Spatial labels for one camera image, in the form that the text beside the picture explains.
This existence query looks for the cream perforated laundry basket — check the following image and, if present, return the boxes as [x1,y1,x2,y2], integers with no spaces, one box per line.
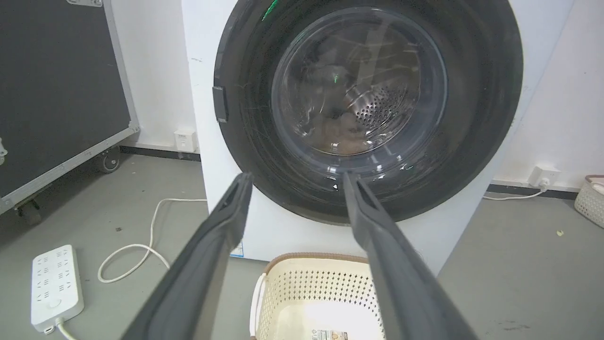
[249,253,386,340]

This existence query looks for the white wall socket with plug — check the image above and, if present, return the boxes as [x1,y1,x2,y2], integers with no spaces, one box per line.
[528,165,561,189]

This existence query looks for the white front-load washing machine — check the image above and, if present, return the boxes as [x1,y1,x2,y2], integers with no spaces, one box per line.
[181,0,575,276]

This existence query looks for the white woven storage basket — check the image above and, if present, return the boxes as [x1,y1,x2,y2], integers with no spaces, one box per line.
[574,175,604,229]

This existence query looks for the round black washing machine door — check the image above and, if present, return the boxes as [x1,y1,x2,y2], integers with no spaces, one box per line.
[213,0,524,225]

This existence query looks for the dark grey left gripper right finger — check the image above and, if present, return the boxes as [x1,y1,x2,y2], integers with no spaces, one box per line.
[343,171,478,340]

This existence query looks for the black flight case on wheels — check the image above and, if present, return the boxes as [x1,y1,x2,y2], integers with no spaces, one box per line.
[0,0,140,226]

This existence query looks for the clothes inside washing drum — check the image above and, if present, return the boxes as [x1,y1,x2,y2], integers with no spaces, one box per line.
[295,45,378,155]

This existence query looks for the white power cable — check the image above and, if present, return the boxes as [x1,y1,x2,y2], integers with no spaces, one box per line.
[56,198,208,340]

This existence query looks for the thin white plug cable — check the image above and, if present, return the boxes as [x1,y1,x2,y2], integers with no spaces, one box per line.
[483,188,545,201]

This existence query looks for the white power strip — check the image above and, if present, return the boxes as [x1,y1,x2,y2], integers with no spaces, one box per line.
[31,245,85,335]

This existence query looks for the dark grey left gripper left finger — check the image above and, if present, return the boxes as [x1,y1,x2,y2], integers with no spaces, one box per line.
[121,172,254,340]

